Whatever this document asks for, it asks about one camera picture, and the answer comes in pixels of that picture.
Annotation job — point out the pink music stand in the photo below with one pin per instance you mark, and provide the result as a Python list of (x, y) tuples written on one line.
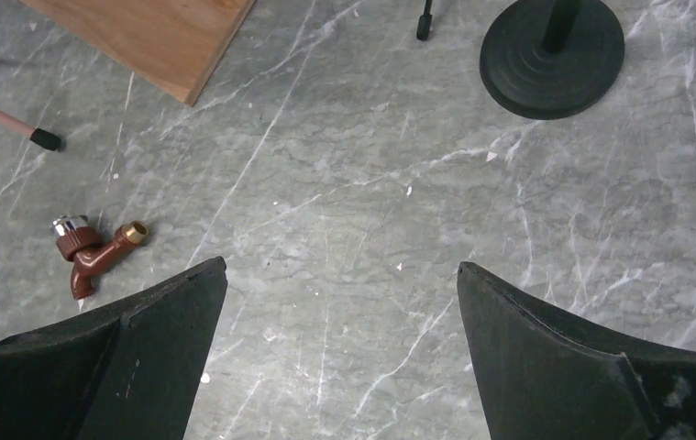
[(36, 135)]

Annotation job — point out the brown plastic faucet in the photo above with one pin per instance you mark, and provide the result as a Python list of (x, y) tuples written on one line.
[(81, 244)]

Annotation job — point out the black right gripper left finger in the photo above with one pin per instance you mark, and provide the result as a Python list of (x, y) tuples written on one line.
[(127, 370)]

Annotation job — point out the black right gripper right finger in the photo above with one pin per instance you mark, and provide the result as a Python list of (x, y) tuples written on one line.
[(546, 373)]

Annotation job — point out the wooden board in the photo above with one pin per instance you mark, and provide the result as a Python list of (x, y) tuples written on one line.
[(173, 44)]

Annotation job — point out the black round-base mic stand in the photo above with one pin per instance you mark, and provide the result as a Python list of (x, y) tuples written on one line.
[(548, 60)]

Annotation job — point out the black tripod mic stand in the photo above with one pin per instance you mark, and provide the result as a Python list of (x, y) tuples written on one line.
[(424, 22)]

